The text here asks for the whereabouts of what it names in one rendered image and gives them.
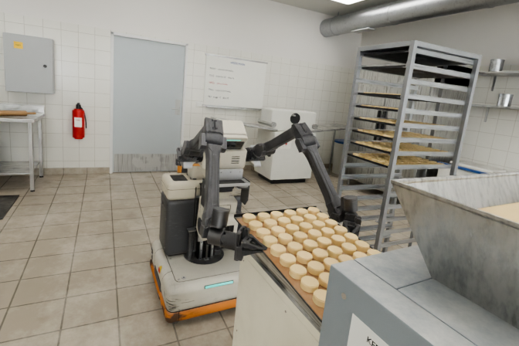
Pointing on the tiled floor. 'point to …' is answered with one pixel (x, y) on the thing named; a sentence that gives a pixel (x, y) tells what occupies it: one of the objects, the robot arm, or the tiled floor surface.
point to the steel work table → (28, 141)
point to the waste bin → (337, 155)
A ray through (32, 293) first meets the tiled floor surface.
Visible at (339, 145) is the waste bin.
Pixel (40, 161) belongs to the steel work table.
